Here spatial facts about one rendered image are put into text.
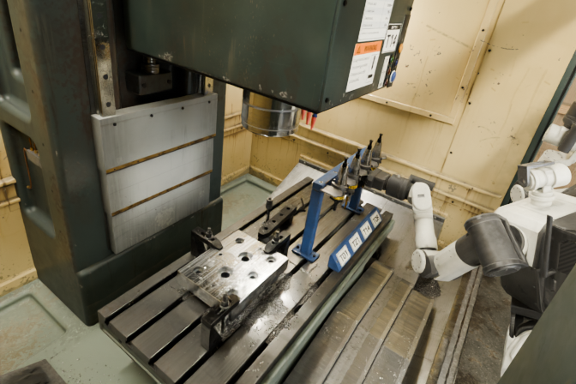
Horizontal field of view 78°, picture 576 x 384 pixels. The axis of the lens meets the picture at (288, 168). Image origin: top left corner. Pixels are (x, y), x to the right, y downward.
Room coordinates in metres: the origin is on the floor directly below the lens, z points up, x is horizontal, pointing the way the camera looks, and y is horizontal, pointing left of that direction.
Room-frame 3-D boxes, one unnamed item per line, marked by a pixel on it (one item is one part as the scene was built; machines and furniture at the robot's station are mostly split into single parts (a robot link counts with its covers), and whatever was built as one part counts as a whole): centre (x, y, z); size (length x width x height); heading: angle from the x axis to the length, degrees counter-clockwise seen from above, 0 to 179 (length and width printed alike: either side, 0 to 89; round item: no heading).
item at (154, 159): (1.15, 0.45, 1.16); 0.48 x 0.05 x 0.51; 149
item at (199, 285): (0.90, 0.12, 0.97); 0.29 x 0.23 x 0.05; 149
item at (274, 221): (1.23, 0.01, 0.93); 0.26 x 0.05 x 0.06; 154
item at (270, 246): (1.03, 0.00, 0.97); 0.13 x 0.03 x 0.15; 149
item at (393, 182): (1.26, -0.39, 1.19); 0.13 x 0.12 x 0.10; 150
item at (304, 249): (1.11, -0.12, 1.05); 0.10 x 0.05 x 0.30; 59
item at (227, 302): (0.70, 0.12, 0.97); 0.13 x 0.03 x 0.15; 149
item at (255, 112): (0.92, 0.07, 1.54); 0.16 x 0.16 x 0.12
